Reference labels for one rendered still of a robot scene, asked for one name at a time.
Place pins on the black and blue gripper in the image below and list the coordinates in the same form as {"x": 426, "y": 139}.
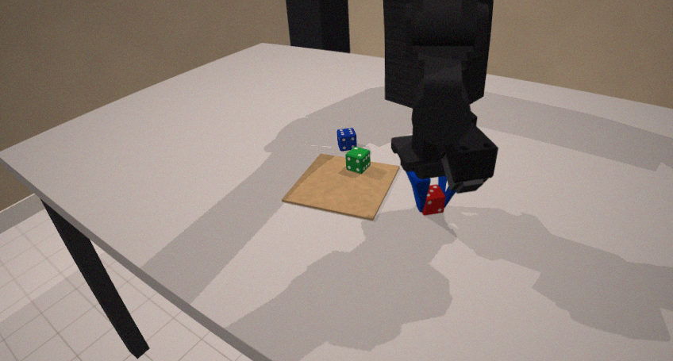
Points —
{"x": 420, "y": 172}

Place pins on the green dice with white pips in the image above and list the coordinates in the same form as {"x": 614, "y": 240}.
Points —
{"x": 358, "y": 160}

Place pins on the red die with white pips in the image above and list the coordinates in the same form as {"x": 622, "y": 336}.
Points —
{"x": 435, "y": 201}

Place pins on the blue die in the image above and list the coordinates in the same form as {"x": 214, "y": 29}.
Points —
{"x": 346, "y": 139}

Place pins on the tan flat mat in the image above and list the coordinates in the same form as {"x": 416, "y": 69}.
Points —
{"x": 327, "y": 185}

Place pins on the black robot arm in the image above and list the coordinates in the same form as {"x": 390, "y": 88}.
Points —
{"x": 443, "y": 35}

